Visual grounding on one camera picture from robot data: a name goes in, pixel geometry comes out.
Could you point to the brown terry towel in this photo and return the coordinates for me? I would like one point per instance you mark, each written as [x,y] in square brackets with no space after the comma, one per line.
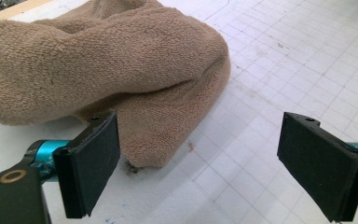
[105,62]

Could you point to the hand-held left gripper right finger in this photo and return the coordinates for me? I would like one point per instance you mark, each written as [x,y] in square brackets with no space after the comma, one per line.
[320,168]

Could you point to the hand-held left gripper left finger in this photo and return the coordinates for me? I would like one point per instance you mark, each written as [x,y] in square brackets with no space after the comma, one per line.
[90,161]

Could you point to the white grid mat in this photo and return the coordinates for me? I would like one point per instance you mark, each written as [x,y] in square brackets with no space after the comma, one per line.
[292,77]

